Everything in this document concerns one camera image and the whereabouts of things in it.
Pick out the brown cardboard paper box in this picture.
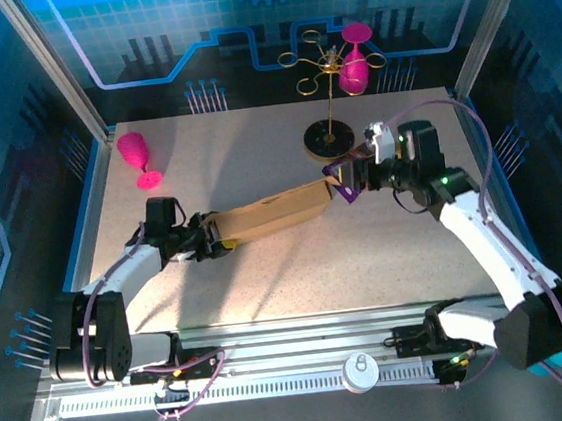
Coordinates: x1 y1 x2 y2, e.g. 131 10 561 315
206 177 340 252

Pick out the pink glitter wine glass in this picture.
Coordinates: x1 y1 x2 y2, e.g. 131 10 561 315
333 22 381 99
114 129 164 194

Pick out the purple candy bag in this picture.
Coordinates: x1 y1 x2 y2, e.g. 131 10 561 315
319 143 378 209

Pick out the silver tin can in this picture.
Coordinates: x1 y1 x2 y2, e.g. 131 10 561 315
339 350 382 396

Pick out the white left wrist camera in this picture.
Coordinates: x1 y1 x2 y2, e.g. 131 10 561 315
173 248 203 264

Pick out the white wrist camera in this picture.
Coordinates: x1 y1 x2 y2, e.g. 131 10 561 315
173 248 203 264
361 118 403 165

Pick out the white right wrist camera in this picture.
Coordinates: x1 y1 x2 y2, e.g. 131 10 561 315
361 118 403 165

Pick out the gold wire glass rack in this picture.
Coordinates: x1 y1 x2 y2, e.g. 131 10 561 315
275 22 398 166

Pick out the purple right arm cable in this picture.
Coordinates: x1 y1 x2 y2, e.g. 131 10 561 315
384 86 562 413

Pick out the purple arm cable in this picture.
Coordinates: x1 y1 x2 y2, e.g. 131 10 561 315
67 193 232 421
384 86 562 413

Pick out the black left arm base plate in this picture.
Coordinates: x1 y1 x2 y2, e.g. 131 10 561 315
123 345 225 389

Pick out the aluminium profile frame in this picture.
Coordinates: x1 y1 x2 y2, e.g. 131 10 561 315
0 0 562 421

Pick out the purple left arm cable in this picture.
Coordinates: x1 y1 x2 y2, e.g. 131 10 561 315
67 193 232 421

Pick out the white slotted cable duct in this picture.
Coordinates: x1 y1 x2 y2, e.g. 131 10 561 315
57 359 439 421

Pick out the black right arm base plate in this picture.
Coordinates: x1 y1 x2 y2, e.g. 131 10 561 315
390 317 487 360

